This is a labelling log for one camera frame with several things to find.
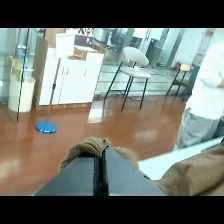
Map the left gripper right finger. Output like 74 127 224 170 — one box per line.
101 146 166 197

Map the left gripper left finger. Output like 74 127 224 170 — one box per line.
34 155 102 197

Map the brown garment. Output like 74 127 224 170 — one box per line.
58 136 224 197

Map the blue round base stand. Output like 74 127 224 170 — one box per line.
35 57 62 135

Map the white cabinet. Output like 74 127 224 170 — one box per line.
32 32 105 111

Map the pale cylindrical bin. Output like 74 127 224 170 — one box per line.
7 54 37 114

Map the person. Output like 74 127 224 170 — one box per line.
173 40 224 151

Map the dark chair with wooden back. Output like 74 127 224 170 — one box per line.
165 63 200 103

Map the beige chair with black legs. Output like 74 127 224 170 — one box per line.
103 46 152 113

